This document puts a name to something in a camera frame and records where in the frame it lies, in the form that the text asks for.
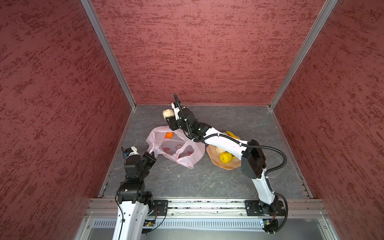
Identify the white slotted cable duct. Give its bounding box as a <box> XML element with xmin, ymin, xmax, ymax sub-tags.
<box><xmin>89</xmin><ymin>218</ymin><xmax>271</xmax><ymax>232</ymax></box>

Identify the beige fake garlic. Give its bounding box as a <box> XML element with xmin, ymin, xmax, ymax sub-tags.
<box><xmin>163</xmin><ymin>109</ymin><xmax>175</xmax><ymax>119</ymax></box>

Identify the aluminium corner post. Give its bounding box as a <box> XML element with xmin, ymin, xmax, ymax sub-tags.
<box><xmin>269</xmin><ymin>0</ymin><xmax>338</xmax><ymax>112</ymax></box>
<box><xmin>81</xmin><ymin>0</ymin><xmax>137</xmax><ymax>110</ymax></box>

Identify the right small circuit board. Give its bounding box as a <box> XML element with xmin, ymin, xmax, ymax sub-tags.
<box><xmin>263</xmin><ymin>219</ymin><xmax>279</xmax><ymax>234</ymax></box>

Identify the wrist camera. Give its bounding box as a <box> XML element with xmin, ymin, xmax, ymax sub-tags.
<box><xmin>121</xmin><ymin>146</ymin><xmax>139</xmax><ymax>159</ymax></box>
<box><xmin>171</xmin><ymin>102</ymin><xmax>183</xmax><ymax>120</ymax></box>

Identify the beige fake fruit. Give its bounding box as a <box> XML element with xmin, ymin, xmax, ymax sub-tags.
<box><xmin>216</xmin><ymin>147</ymin><xmax>226</xmax><ymax>155</ymax></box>

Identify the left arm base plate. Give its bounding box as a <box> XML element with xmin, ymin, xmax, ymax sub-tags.
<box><xmin>149</xmin><ymin>200</ymin><xmax>169</xmax><ymax>217</ymax></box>

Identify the small circuit board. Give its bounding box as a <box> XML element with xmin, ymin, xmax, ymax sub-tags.
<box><xmin>143</xmin><ymin>219</ymin><xmax>157</xmax><ymax>229</ymax></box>
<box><xmin>263</xmin><ymin>219</ymin><xmax>279</xmax><ymax>234</ymax></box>

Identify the aluminium front rail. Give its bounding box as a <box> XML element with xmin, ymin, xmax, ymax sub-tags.
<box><xmin>85</xmin><ymin>198</ymin><xmax>329</xmax><ymax>219</ymax></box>

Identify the yellow fake banana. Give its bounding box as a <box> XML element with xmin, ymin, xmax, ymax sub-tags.
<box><xmin>226</xmin><ymin>131</ymin><xmax>240</xmax><ymax>140</ymax></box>

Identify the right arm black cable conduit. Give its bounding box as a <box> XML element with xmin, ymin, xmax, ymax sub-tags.
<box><xmin>173</xmin><ymin>92</ymin><xmax>288</xmax><ymax>178</ymax></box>

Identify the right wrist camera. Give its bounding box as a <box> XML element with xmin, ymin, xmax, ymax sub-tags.
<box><xmin>171</xmin><ymin>102</ymin><xmax>183</xmax><ymax>120</ymax></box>

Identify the pink plastic bag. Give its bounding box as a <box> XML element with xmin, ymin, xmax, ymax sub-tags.
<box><xmin>146</xmin><ymin>126</ymin><xmax>206</xmax><ymax>169</ymax></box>

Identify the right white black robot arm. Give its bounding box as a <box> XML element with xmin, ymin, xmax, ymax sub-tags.
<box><xmin>163</xmin><ymin>104</ymin><xmax>287</xmax><ymax>216</ymax></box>

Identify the right aluminium corner post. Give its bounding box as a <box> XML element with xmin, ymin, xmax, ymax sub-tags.
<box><xmin>269</xmin><ymin>0</ymin><xmax>338</xmax><ymax>112</ymax></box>

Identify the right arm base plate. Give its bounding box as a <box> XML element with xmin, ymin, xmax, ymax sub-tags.
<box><xmin>245</xmin><ymin>199</ymin><xmax>286</xmax><ymax>217</ymax></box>

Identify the left small circuit board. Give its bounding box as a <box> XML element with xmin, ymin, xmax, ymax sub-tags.
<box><xmin>143</xmin><ymin>219</ymin><xmax>157</xmax><ymax>229</ymax></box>

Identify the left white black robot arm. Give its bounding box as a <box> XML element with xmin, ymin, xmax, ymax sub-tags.
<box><xmin>113</xmin><ymin>147</ymin><xmax>156</xmax><ymax>240</ymax></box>

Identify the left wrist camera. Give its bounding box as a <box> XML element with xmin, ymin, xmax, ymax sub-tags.
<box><xmin>121</xmin><ymin>146</ymin><xmax>139</xmax><ymax>159</ymax></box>

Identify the left aluminium corner post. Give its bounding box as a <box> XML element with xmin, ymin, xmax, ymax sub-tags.
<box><xmin>81</xmin><ymin>0</ymin><xmax>137</xmax><ymax>110</ymax></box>

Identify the yellow fake lemon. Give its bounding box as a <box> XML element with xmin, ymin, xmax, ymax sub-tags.
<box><xmin>220</xmin><ymin>152</ymin><xmax>235</xmax><ymax>164</ymax></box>

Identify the orange fake fruit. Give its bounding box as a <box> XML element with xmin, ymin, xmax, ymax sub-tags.
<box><xmin>165</xmin><ymin>132</ymin><xmax>174</xmax><ymax>139</ymax></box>

